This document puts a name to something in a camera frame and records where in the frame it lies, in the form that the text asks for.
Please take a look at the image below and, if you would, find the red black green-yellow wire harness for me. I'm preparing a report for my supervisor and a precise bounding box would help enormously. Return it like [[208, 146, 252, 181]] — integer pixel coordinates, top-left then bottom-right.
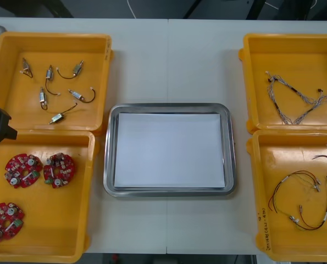
[[311, 144, 327, 168], [289, 172, 327, 231], [268, 170, 323, 214]]

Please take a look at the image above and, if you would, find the small metal solenoid black cable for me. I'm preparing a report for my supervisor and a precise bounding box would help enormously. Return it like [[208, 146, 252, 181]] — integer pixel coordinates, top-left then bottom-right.
[[38, 86, 49, 111], [19, 57, 34, 78], [44, 65, 62, 97], [68, 86, 96, 104], [48, 102, 86, 125], [56, 60, 85, 80]]

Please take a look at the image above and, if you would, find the round red circuit board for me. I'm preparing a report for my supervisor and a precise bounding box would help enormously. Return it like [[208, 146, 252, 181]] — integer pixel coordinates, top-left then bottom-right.
[[4, 153, 43, 189], [0, 202, 25, 243], [43, 152, 78, 189]]

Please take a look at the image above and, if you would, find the yellow-orange plastic bin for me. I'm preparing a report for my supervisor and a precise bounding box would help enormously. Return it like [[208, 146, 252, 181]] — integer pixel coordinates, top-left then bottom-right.
[[0, 31, 115, 136], [246, 129, 327, 262], [0, 130, 100, 262], [238, 32, 327, 135]]

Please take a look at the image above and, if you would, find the white paper sheet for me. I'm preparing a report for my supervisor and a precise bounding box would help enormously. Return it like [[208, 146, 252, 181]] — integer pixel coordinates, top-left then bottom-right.
[[113, 112, 226, 190]]

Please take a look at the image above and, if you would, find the white cable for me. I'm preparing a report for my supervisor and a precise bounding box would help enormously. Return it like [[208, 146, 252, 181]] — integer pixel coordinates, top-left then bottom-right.
[[126, 0, 138, 19]]

